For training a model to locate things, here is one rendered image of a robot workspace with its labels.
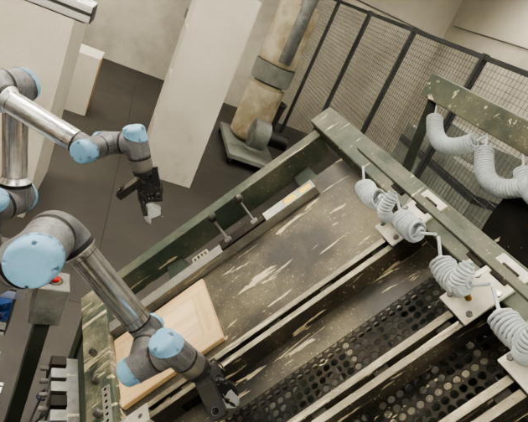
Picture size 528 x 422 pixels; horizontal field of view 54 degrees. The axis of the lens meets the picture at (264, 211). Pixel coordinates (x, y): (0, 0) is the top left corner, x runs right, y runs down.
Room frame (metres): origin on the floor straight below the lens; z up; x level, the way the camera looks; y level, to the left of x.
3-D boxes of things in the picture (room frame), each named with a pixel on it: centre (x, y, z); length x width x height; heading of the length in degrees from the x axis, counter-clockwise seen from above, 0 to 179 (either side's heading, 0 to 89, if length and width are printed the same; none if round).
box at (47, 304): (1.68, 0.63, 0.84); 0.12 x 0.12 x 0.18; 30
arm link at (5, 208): (1.53, 0.87, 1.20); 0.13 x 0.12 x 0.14; 174
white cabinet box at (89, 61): (6.04, 2.82, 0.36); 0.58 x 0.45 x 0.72; 110
